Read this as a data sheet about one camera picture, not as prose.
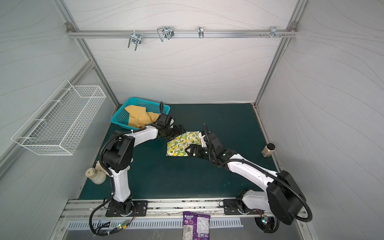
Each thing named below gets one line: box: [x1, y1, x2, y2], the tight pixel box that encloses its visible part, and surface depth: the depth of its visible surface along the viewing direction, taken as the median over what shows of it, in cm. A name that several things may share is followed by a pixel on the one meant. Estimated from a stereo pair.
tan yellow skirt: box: [124, 106, 160, 129], surface depth 109 cm
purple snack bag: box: [182, 211, 211, 240], surface depth 69 cm
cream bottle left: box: [85, 167, 107, 185], surface depth 78 cm
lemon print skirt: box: [166, 131, 202, 157], surface depth 97 cm
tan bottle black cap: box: [261, 143, 276, 158], surface depth 88 cm
